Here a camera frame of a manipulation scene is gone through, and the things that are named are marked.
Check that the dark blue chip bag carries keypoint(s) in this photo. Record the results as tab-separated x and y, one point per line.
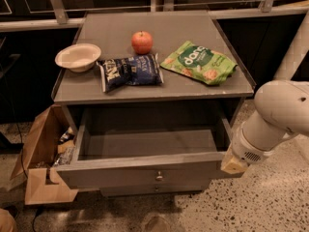
135	70

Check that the green snack bag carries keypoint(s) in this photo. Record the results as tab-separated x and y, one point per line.
200	63

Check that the grey top drawer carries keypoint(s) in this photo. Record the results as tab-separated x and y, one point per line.
125	146

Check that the lower grey drawer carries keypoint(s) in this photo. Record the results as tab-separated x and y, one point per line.
151	189

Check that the brown cardboard box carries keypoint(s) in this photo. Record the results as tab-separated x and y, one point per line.
44	185

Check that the red apple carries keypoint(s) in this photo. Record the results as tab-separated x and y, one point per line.
142	42

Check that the metal window railing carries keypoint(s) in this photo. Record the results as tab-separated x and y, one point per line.
295	8

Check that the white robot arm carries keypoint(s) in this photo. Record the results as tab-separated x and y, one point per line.
281	111

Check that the grey drawer cabinet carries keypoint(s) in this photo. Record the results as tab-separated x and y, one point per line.
75	92

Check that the white paper bowl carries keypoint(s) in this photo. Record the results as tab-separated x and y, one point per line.
79	57

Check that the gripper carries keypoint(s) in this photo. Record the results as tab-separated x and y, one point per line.
246	151

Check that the grey drawer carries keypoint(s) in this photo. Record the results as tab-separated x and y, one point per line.
151	189
125	146

